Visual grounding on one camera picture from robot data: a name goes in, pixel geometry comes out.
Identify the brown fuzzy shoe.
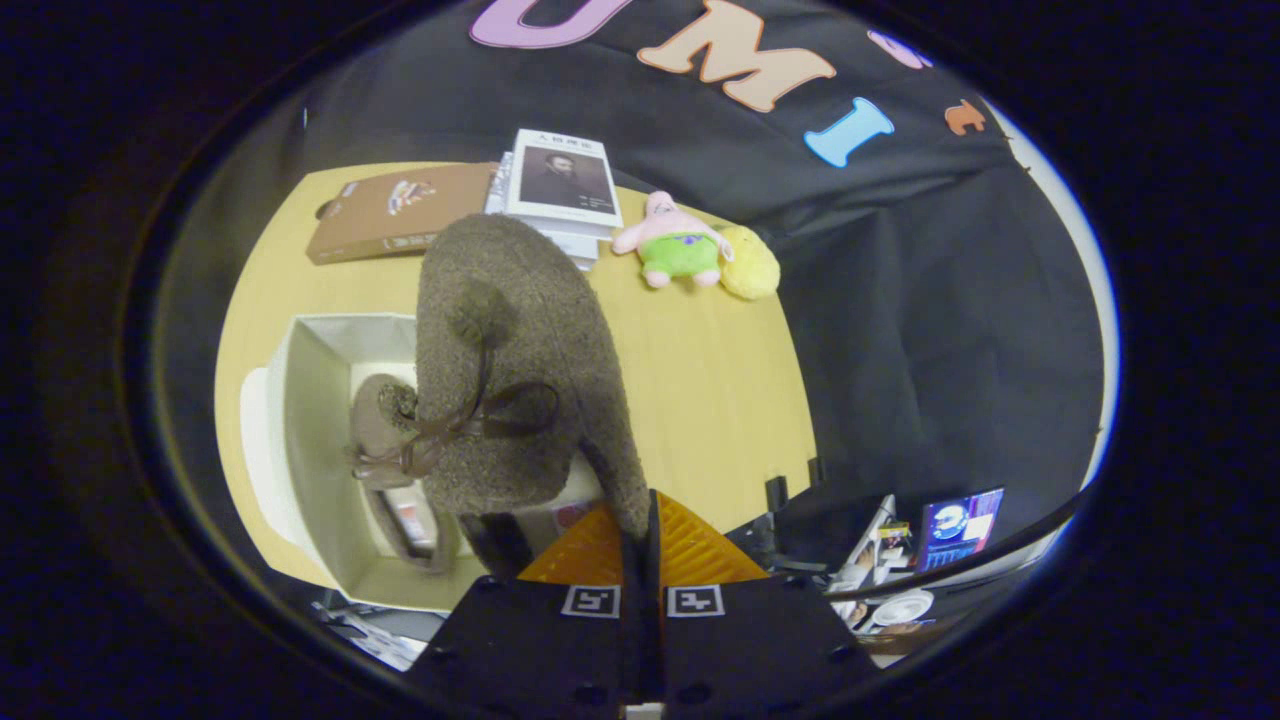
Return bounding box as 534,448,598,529
415,213,651,581
345,373,466,574

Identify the brown book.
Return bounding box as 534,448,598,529
306,163,501,266

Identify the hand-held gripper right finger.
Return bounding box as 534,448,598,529
650,490,881,716

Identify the blue lit screen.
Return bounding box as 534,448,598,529
915,488,1006,573

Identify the white round dish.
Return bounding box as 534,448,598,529
865,588,936,631

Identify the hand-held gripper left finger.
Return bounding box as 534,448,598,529
405,500,646,720

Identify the grey fabric storage box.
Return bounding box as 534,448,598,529
240,313,611,613

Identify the pink starfish plush toy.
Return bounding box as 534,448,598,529
612,190,734,291

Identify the yellow plush toy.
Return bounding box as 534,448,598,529
718,225,781,301

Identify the black backdrop cloth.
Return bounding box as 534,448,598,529
155,0,1106,601

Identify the pile of printed papers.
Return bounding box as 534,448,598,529
835,495,916,593

